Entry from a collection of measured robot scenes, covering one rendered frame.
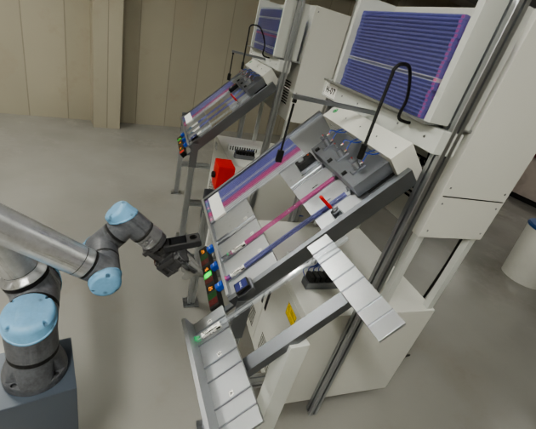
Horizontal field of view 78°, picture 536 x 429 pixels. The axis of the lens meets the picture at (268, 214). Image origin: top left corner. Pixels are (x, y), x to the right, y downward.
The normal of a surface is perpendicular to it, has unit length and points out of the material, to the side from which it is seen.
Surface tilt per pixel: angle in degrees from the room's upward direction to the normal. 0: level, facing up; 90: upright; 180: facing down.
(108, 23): 90
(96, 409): 0
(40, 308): 7
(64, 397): 90
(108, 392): 0
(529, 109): 90
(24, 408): 90
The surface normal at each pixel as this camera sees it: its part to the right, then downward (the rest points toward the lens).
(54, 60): 0.50, 0.52
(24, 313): 0.29, -0.78
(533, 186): -0.83, 0.07
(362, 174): -0.53, -0.62
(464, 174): 0.29, 0.51
